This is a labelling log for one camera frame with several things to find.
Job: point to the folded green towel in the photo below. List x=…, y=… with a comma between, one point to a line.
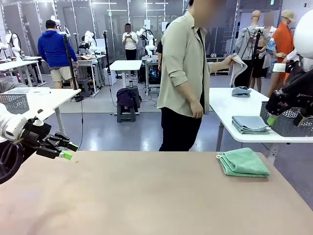
x=256, y=132

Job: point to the person in white top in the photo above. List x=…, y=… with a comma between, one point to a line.
x=130, y=44

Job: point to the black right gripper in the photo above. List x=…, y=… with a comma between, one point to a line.
x=288, y=98

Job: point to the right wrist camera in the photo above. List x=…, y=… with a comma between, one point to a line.
x=291, y=67

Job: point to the person in white blue blouse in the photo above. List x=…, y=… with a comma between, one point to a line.
x=272, y=44

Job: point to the dark purple backpack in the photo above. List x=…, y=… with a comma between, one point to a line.
x=126, y=98

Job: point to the white grey towel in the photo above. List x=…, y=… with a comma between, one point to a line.
x=238, y=68

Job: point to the person's left hand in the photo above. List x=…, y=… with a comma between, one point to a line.
x=229, y=60

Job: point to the dark drinking tumbler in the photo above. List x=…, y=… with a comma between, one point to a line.
x=131, y=84

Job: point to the mint green towel with label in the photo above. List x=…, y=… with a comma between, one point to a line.
x=244, y=164

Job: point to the computer case with lights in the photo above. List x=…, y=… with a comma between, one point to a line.
x=152, y=74

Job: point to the flat cardboard box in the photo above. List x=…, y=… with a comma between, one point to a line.
x=88, y=57

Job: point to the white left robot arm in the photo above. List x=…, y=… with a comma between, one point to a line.
x=9, y=124

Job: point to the person in blue hoodie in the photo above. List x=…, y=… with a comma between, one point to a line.
x=52, y=49

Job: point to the person in beige shirt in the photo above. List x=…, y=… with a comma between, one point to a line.
x=181, y=49

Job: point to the white desk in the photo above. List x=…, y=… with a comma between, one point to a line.
x=14, y=64
x=126, y=64

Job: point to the grey plastic basket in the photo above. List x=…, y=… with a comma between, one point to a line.
x=14, y=102
x=288, y=124

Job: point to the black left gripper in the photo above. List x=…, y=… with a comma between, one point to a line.
x=36, y=133

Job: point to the grey step stool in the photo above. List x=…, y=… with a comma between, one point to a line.
x=126, y=117
x=84, y=86

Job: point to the crumpled blue grey towel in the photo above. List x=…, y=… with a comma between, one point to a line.
x=240, y=91

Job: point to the person in black clothes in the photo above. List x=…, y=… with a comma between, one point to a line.
x=160, y=49

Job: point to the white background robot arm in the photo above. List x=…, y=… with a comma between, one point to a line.
x=14, y=45
x=89, y=40
x=149, y=46

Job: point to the person's right forearm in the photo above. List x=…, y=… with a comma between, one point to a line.
x=187, y=91

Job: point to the mannequin in grey shirt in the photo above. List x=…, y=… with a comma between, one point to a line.
x=243, y=44

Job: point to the black tripod pole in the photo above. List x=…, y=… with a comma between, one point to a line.
x=254, y=52
x=106, y=56
x=69, y=61

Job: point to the white table with grey leg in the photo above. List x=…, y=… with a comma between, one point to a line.
x=56, y=98

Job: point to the white paper tag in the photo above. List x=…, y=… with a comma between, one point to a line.
x=279, y=67

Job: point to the white side table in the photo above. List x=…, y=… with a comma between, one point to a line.
x=222, y=107

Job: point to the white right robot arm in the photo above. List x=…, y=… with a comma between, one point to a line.
x=304, y=36

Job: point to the person's right hand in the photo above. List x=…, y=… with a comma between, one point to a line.
x=196, y=110

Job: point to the light blue towel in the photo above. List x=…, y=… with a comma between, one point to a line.
x=249, y=122

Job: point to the person's left forearm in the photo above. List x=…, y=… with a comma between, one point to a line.
x=217, y=66

